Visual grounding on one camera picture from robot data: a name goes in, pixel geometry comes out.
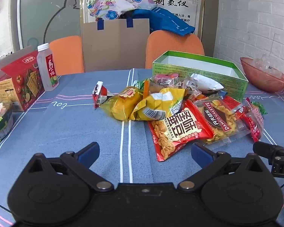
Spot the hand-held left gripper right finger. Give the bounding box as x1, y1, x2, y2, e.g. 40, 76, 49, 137
177, 142, 265, 191

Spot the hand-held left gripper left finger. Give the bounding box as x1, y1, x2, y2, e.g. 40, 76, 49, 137
26, 142, 115, 192

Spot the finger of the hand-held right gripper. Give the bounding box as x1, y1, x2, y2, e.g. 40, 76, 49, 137
253, 142, 281, 164

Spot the red pink snack packet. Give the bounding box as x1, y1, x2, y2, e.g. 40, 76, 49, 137
237, 98, 265, 143

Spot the large red snack packet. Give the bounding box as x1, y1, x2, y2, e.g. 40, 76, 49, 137
147, 99, 215, 162

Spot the clear packet with dark label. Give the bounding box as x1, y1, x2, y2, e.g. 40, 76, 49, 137
194, 96, 250, 145

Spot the yellow cake packet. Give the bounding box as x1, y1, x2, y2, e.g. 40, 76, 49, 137
98, 86, 142, 121

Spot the red white snack packet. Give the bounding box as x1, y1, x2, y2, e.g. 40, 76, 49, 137
92, 81, 114, 109

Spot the yellow chip packet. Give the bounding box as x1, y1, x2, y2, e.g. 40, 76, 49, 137
130, 88, 185, 121

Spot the green cardboard box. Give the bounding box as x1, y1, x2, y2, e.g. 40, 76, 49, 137
152, 50, 249, 103

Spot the blue striped tablecloth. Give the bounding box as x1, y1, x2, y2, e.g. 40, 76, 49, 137
0, 68, 284, 227

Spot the small red snack packet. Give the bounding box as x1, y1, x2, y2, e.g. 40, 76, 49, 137
221, 95, 244, 111

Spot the pink bowl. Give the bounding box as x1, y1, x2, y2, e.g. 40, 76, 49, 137
240, 57, 284, 93

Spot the clear plastic wrap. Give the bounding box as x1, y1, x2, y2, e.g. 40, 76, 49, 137
250, 54, 283, 75

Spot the clear packet with orange edge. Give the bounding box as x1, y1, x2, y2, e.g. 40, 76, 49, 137
142, 80, 185, 97

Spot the clear drink bottle red label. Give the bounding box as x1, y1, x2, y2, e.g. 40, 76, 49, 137
37, 43, 60, 92

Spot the green snack tub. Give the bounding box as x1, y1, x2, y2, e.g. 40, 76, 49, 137
0, 99, 14, 147

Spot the red cracker box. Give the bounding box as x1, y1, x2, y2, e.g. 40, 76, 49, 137
0, 45, 45, 112

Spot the orange chair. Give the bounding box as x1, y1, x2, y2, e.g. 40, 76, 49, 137
48, 35, 85, 76
145, 30, 205, 69

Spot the brown cardboard sheet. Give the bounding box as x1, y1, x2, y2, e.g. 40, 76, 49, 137
82, 18, 150, 72

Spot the blue plastic bag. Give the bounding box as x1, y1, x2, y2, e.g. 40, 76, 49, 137
133, 7, 196, 36

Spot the floral cloth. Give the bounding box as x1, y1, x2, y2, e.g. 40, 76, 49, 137
87, 0, 157, 20

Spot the wall poster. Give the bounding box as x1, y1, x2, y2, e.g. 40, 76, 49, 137
80, 0, 205, 38

